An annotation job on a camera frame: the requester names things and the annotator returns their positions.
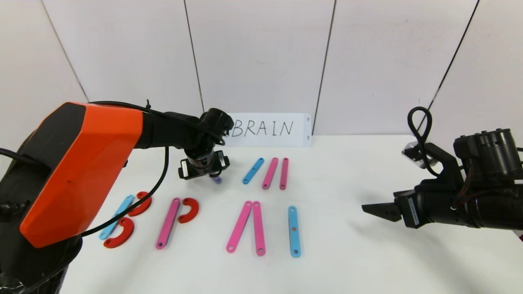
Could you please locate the long pink bar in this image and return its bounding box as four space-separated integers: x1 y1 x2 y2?
226 200 253 253
262 158 279 190
156 198 181 250
252 201 266 256

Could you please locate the long blue bar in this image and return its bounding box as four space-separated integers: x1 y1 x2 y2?
98 194 135 240

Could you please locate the short blue bar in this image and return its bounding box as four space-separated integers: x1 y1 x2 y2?
243 158 265 185

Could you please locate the blue bar with orange underside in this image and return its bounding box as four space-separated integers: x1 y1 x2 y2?
288 206 302 258

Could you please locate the small red C piece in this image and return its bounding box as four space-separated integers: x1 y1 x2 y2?
179 198 200 223

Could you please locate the medium red C piece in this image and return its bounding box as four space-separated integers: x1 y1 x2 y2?
128 191 153 217

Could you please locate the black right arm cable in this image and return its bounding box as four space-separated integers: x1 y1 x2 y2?
407 107 440 177

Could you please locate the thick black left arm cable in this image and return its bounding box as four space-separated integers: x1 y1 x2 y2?
82 146 170 237

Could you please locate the large red C piece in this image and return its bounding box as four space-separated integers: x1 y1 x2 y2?
103 217 136 249

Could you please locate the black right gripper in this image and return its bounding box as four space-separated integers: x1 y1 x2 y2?
361 189 466 229

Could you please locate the thin dark pink bar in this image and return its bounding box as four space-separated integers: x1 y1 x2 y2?
279 158 289 190

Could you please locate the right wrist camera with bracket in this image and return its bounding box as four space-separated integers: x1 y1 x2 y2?
402 141 464 190

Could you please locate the white BRAIN sign card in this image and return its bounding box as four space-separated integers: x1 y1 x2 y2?
227 113 312 147

